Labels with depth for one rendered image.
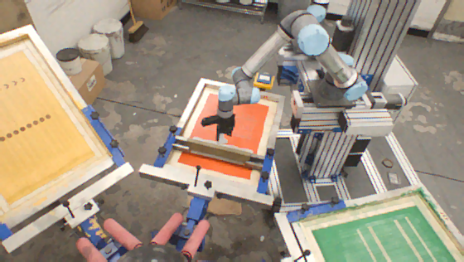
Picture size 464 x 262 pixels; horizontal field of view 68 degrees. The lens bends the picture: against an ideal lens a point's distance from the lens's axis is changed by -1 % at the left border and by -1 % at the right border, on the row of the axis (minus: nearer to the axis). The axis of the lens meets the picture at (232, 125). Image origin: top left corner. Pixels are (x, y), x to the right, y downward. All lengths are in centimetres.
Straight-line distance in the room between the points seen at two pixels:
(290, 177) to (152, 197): 113
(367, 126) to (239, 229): 132
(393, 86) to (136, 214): 206
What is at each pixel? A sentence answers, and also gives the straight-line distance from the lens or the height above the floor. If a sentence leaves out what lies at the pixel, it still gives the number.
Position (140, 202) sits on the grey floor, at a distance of 294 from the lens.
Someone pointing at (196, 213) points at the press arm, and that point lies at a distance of 165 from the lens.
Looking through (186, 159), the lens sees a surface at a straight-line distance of 194.
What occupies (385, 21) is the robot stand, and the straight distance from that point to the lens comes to 201.
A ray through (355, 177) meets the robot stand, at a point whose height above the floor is 21.
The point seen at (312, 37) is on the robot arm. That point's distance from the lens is 145.
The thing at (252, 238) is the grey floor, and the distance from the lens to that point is 277.
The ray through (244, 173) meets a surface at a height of 95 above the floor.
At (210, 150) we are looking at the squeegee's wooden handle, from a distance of 188.
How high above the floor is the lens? 248
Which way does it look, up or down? 46 degrees down
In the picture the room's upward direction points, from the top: 5 degrees clockwise
